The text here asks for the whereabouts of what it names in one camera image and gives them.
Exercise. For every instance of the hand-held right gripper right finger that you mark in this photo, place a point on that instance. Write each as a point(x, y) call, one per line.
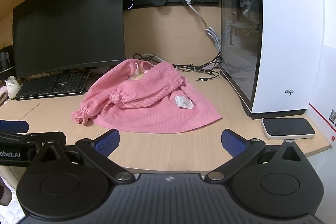
point(233, 143)

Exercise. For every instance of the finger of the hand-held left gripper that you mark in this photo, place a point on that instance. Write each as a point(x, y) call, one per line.
point(13, 126)

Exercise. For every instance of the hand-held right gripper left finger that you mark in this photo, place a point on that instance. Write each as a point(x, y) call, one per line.
point(108, 142)

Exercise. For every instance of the pink ribbed garment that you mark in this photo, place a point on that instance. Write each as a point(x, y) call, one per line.
point(157, 108)

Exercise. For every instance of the phone in white case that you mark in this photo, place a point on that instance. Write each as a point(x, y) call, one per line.
point(287, 127)

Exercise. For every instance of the black keyboard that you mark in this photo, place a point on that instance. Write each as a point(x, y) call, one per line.
point(52, 85)

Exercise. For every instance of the white quilted cloth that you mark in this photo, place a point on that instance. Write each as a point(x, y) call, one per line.
point(10, 213)

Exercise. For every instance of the black basket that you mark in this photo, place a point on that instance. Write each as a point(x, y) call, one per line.
point(6, 58)

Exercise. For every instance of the white box with red stripe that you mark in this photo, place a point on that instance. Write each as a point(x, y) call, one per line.
point(323, 98)

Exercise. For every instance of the black computer monitor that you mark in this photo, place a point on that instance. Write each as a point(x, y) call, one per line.
point(71, 24)

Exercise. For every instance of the white computer case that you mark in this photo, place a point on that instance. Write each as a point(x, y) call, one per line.
point(286, 29)

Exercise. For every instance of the round black glossy device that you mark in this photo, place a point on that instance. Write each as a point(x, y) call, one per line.
point(128, 3)

